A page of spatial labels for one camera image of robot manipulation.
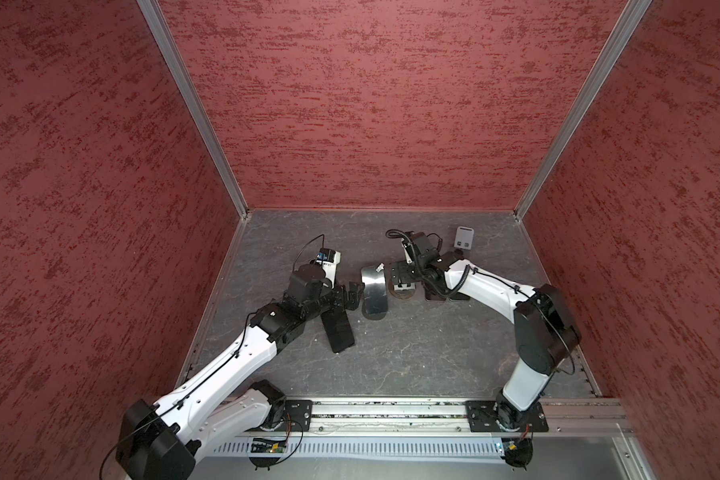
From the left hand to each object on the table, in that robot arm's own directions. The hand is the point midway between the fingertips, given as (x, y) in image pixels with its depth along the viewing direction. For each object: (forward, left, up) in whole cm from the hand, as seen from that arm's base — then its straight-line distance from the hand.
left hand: (349, 288), depth 78 cm
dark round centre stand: (0, -7, -13) cm, 14 cm away
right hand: (+11, -16, -9) cm, 22 cm away
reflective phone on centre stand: (+4, -7, -10) cm, 13 cm away
